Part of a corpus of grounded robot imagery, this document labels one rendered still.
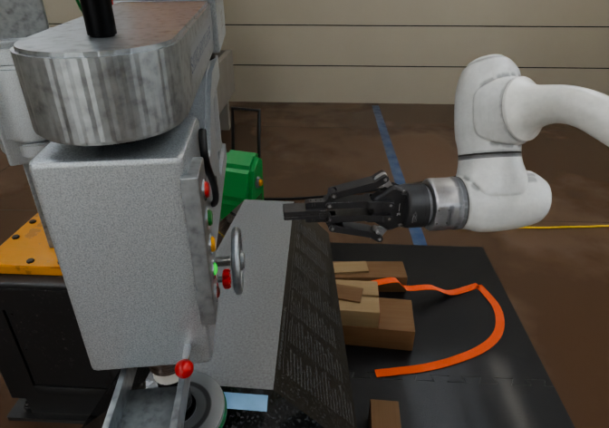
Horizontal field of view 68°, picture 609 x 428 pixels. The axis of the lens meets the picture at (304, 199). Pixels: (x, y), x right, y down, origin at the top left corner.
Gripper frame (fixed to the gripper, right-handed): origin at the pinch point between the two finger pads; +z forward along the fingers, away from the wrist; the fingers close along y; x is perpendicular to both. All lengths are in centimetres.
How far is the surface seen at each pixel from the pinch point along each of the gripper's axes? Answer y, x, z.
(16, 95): 3, 88, 83
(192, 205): -4.4, -4.2, 17.2
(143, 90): -21.6, -3.6, 21.6
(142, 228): -0.1, -3.1, 25.3
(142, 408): 35.0, -7.6, 30.2
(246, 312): 60, 43, 13
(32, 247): 65, 94, 98
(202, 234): 0.8, -4.2, 16.3
